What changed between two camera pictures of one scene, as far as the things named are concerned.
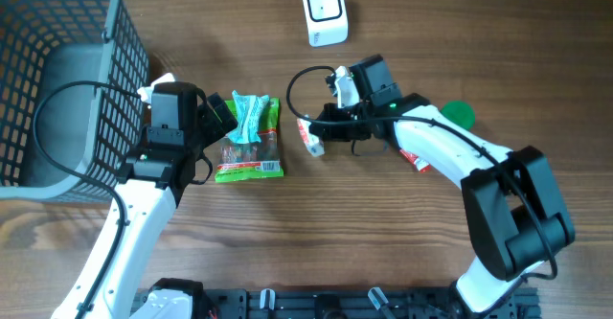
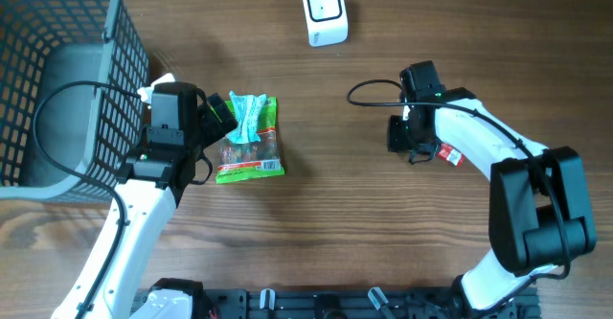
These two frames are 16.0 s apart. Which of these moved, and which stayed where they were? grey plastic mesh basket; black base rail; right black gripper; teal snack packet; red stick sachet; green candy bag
Moved: right black gripper; red stick sachet
Stayed: green candy bag; black base rail; grey plastic mesh basket; teal snack packet
